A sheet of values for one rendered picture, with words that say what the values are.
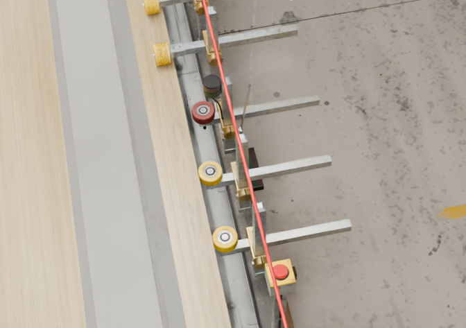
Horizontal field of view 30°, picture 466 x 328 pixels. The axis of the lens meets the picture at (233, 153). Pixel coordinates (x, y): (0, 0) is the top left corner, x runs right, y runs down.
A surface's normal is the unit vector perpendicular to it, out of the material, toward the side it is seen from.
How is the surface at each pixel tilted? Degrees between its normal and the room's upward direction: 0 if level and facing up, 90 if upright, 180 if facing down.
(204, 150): 0
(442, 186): 0
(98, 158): 0
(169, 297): 61
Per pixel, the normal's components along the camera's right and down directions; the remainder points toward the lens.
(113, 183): -0.03, -0.55
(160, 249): 0.84, -0.43
